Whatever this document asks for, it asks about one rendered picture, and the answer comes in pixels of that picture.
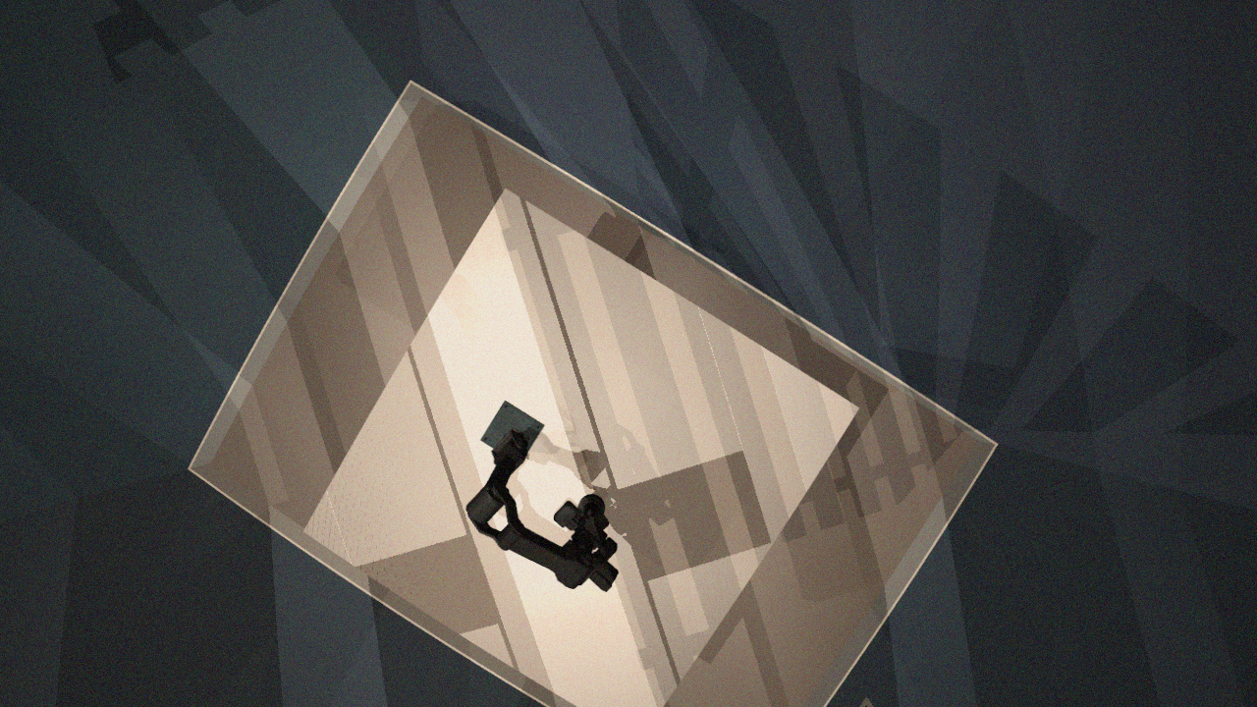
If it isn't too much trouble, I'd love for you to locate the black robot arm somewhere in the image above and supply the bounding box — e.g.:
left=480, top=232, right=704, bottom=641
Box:
left=466, top=428, right=618, bottom=593

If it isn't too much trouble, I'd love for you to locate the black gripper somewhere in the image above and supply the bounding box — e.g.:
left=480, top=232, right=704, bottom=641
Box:
left=554, top=501, right=618, bottom=561

